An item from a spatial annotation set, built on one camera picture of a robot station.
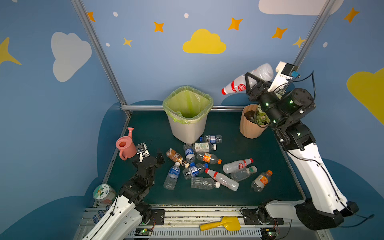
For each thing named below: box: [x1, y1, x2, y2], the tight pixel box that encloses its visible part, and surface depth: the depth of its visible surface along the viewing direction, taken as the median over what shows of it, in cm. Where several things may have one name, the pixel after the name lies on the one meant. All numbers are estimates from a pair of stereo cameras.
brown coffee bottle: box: [166, 148, 190, 168], surface depth 93 cm
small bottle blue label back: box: [199, 135, 223, 144], surface depth 103 cm
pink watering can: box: [115, 127, 138, 161], surface depth 92 cm
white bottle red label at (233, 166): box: [223, 158, 254, 174], surface depth 90 cm
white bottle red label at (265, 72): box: [221, 63, 274, 95], surface depth 51 cm
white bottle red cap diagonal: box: [204, 168, 240, 191], surface depth 84 cm
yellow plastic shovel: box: [200, 216, 241, 232], surface depth 73 cm
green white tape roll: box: [92, 183, 117, 204], surface depth 76 cm
